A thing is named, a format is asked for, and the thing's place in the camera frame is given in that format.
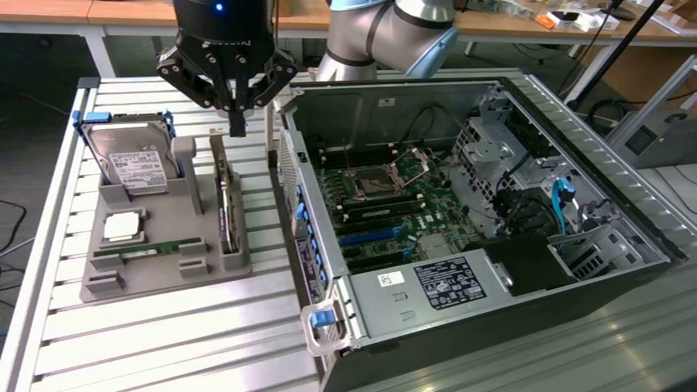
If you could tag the green motherboard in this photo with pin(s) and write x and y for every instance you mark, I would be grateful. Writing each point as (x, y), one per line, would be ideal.
(439, 196)

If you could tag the black plastic air duct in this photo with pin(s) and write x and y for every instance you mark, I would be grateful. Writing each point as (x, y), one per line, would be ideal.
(518, 265)

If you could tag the grey power supply unit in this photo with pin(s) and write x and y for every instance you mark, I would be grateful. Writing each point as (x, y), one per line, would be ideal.
(382, 318)

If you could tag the black oval device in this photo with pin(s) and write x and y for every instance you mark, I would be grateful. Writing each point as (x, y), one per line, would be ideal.
(622, 13)

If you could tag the green RAM stick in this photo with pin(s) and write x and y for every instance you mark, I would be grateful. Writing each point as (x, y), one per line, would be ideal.
(163, 247)

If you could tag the silver socket cover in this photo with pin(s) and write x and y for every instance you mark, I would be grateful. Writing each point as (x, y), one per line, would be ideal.
(410, 168)

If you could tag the blue card retainer clips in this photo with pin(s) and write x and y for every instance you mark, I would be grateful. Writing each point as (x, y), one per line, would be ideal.
(299, 200)

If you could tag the grey parts rack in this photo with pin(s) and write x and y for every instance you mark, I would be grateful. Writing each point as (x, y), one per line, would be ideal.
(163, 277)

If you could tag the wooden desk with white frame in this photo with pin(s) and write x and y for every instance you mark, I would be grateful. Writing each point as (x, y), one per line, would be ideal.
(55, 16)
(507, 28)

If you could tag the silver chipset heat sink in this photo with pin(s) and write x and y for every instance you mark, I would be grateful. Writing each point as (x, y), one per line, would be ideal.
(439, 246)

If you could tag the grey computer tower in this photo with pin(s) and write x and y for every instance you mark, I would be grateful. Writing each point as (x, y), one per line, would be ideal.
(675, 143)

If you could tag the small white box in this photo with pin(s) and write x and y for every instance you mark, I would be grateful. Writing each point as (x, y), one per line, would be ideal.
(597, 23)

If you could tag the silver metal drive cage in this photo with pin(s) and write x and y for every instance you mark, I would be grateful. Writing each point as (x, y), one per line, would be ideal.
(482, 157)

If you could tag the blue case latch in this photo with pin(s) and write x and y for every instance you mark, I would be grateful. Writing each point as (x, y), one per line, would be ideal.
(322, 319)

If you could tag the black RAM slot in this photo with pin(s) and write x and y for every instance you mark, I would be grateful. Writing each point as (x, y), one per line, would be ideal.
(359, 148)
(359, 152)
(359, 156)
(359, 161)

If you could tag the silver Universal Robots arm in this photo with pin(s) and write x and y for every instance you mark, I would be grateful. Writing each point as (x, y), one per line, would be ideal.
(354, 32)

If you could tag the small orange object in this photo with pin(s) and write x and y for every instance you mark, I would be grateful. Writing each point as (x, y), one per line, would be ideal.
(545, 21)

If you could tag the hard disk with blue carrier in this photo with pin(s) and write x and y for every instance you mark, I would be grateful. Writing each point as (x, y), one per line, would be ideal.
(118, 143)

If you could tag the blue expansion slot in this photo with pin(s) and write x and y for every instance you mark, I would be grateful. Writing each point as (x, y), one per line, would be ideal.
(367, 238)

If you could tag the white box with black tray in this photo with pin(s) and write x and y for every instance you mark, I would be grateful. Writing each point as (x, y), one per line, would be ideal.
(567, 24)

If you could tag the CPU socket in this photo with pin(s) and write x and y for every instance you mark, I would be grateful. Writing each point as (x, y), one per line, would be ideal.
(374, 184)

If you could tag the silver locking lever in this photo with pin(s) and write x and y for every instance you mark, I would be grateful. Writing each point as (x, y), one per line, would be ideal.
(347, 157)

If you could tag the silver CPU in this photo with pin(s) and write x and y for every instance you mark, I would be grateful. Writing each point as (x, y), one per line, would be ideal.
(121, 226)

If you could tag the silver disk bay bracket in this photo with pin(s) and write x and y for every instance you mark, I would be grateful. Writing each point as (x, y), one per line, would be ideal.
(604, 255)

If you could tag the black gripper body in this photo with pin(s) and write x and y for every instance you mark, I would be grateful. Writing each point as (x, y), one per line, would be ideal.
(223, 28)

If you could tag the graphics card with metal bracket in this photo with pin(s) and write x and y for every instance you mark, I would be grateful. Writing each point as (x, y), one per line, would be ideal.
(226, 204)

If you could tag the black open PC case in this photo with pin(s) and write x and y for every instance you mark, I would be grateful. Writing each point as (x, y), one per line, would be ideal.
(490, 351)

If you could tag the long black expansion slot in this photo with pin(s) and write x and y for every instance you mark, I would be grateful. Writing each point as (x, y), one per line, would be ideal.
(377, 257)
(366, 227)
(382, 266)

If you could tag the black tripod pole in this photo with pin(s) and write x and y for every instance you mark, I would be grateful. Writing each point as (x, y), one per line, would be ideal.
(627, 40)

